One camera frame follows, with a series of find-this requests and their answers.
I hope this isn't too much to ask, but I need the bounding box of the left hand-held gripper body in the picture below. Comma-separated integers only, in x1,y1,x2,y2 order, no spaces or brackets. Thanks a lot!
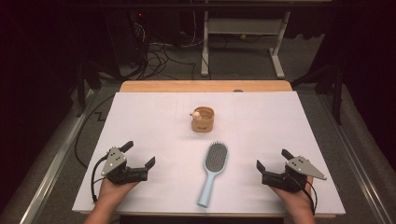
100,146,149,186

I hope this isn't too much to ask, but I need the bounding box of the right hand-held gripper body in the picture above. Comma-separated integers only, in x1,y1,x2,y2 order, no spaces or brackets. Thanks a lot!
262,155,328,193

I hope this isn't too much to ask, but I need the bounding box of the light blue hairbrush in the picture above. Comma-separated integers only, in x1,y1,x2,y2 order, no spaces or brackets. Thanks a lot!
196,141,230,209

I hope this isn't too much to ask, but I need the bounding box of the person's left hand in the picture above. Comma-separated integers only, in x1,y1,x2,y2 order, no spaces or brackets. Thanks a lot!
97,178,140,211

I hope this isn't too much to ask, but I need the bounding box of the person's right hand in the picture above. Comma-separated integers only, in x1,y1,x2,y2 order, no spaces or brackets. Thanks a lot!
270,175,316,214

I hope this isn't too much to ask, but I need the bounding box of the white table cover sheet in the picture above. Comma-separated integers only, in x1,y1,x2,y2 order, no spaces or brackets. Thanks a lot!
71,91,347,216

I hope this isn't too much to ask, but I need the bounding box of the wooden cup with small figure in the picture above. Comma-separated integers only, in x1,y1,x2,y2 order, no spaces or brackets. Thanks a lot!
190,105,216,133

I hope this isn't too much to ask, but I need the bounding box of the dark metal stand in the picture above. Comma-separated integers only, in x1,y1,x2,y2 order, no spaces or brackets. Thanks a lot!
73,60,106,119
290,60,346,126

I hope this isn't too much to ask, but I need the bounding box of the black computer tower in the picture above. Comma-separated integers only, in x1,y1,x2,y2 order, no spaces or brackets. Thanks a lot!
104,8,149,79

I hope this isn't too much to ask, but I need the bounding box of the long black floor cable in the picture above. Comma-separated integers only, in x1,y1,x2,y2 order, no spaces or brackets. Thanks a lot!
74,93,117,169

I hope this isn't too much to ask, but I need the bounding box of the aluminium floor rail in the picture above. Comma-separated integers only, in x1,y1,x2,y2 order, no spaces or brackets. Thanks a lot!
317,92,396,224
19,88,96,224

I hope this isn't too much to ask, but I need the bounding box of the bundle of floor cables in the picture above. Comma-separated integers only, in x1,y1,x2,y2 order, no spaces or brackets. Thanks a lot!
124,18,206,81

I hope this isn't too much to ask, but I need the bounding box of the white metal desk frame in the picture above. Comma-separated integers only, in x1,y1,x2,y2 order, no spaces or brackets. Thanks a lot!
200,10,292,79

